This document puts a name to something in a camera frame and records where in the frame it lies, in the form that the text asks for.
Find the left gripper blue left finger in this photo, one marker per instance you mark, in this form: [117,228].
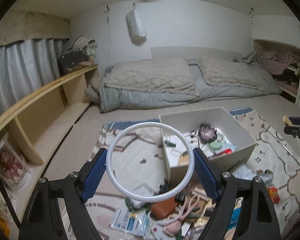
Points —
[42,218]

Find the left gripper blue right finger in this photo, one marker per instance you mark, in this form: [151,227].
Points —
[257,218]

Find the wooden block stick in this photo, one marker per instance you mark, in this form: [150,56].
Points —
[287,121]

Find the red qr packet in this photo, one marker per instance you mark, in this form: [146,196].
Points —
[273,193]

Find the pink clothes pile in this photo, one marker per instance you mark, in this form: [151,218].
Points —
[275,62]

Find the mint round case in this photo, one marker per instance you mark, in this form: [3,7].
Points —
[215,146]

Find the white cardboard shoe box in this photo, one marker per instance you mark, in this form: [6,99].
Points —
[237,141]

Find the wooden side shelf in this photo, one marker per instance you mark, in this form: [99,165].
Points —
[40,121]

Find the blue white medicine sachet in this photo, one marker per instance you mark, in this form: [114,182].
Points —
[131,222]

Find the beige quilted blanket right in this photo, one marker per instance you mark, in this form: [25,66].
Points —
[221,72]

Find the beige quilted blanket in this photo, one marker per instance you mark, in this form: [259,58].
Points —
[154,76]
[221,72]

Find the cartoon patterned blanket mat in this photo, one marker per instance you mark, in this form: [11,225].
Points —
[147,157]

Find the grey folded duvet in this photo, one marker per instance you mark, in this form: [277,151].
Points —
[110,99]

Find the beige quilted blanket left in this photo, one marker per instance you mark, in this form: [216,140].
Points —
[154,76]

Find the grey curtain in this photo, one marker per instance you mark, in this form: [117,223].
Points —
[25,67]

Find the dark storage bag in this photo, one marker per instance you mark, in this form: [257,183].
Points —
[72,61]

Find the white cap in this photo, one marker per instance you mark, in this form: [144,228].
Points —
[81,42]

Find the white hanging pouch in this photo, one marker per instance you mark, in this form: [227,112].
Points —
[135,25]

